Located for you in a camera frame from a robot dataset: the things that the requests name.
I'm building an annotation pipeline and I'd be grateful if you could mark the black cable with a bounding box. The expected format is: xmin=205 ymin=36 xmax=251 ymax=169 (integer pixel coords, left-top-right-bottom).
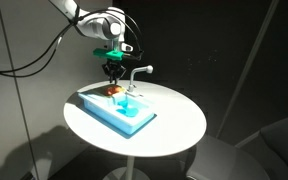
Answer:
xmin=0 ymin=6 xmax=85 ymax=78
xmin=115 ymin=9 xmax=145 ymax=62

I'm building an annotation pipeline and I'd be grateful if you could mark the light blue toy sink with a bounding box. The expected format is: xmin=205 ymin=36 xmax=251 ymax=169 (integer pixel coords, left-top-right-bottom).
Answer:
xmin=74 ymin=83 xmax=158 ymax=140

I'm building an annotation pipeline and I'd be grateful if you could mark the slanted metal pole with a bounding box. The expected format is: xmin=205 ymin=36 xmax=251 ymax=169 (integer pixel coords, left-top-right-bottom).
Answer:
xmin=216 ymin=0 xmax=280 ymax=138

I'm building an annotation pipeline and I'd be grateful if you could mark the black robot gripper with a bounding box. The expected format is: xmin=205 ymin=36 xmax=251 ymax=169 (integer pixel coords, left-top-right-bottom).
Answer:
xmin=101 ymin=59 xmax=127 ymax=85

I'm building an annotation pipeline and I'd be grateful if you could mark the orange toy mug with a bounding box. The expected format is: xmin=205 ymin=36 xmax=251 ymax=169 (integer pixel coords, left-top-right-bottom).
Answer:
xmin=105 ymin=85 xmax=123 ymax=97

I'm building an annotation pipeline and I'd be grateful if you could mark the blue toy mug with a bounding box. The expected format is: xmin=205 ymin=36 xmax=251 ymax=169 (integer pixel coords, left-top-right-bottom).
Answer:
xmin=118 ymin=99 xmax=130 ymax=109

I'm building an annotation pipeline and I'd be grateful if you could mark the grey upholstered chair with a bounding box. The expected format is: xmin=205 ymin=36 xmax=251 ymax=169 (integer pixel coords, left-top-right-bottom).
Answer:
xmin=186 ymin=114 xmax=288 ymax=180

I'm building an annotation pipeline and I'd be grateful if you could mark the white table pedestal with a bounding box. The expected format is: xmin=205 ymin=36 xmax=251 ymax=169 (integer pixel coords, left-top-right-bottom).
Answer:
xmin=102 ymin=154 xmax=152 ymax=180

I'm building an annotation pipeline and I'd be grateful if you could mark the blue toy plate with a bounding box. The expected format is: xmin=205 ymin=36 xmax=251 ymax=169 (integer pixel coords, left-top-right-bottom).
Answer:
xmin=117 ymin=107 xmax=140 ymax=119

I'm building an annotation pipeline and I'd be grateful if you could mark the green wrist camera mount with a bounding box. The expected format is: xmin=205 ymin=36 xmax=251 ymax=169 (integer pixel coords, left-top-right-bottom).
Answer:
xmin=92 ymin=47 xmax=132 ymax=62

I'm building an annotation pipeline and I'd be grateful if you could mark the white toy faucet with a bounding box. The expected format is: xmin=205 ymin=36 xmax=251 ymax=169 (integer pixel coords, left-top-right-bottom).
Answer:
xmin=125 ymin=64 xmax=155 ymax=99

